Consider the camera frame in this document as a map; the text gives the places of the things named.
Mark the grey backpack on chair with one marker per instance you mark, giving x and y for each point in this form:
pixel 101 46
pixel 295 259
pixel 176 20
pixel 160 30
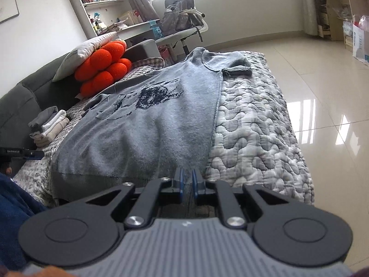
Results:
pixel 176 19

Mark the grey knitted cat sweater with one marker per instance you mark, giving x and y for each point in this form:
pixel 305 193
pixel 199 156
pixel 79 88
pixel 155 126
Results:
pixel 146 127

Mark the grey checkered blanket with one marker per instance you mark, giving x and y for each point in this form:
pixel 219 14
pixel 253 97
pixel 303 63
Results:
pixel 145 66

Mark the white desk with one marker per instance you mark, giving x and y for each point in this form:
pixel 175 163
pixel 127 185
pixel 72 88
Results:
pixel 136 33

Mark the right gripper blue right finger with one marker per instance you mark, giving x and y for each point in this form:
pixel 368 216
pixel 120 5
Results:
pixel 198 184

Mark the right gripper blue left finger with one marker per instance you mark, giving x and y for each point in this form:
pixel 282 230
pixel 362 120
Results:
pixel 178 185

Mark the grey sofa headboard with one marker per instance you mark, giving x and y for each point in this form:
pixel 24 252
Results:
pixel 38 92

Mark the stack of folded clothes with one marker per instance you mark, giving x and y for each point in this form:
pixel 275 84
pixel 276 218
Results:
pixel 47 125

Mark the white blue cardboard box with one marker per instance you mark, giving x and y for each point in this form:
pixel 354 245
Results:
pixel 360 40

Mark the white pillow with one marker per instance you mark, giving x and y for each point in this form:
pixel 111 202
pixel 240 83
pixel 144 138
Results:
pixel 80 53

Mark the white office chair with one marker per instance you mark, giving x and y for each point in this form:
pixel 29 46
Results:
pixel 182 36

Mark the orange pumpkin cushion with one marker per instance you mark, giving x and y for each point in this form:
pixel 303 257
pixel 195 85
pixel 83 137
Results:
pixel 103 68

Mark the right beige curtain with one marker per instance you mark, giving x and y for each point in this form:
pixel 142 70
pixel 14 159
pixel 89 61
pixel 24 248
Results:
pixel 310 18

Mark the wooden desk shelf unit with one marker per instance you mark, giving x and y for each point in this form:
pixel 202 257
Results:
pixel 337 17

